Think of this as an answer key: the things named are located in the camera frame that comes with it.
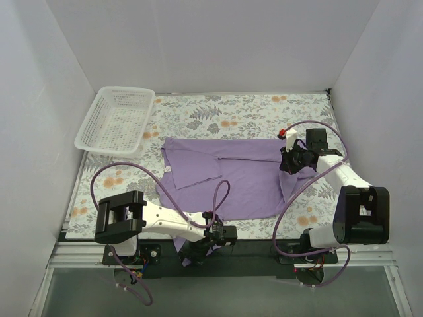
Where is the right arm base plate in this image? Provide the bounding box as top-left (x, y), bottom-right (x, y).
top-left (270, 239), bottom-right (338, 265)

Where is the white plastic basket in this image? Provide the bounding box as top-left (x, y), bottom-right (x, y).
top-left (74, 86), bottom-right (156, 158)

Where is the aluminium frame rail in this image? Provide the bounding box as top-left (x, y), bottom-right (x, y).
top-left (48, 240), bottom-right (116, 268)

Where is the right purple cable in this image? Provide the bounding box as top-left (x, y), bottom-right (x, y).
top-left (272, 120), bottom-right (352, 289)

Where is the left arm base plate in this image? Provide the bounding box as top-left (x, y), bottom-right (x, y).
top-left (102, 242), bottom-right (161, 265)

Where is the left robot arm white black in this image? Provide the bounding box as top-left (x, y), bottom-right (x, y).
top-left (95, 191), bottom-right (237, 265)

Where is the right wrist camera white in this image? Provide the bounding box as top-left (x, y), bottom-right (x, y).
top-left (278, 129), bottom-right (297, 152)

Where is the purple t shirt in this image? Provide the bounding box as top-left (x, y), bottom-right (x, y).
top-left (159, 137), bottom-right (318, 267)

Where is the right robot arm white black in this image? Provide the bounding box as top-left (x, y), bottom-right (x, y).
top-left (278, 129), bottom-right (390, 263)

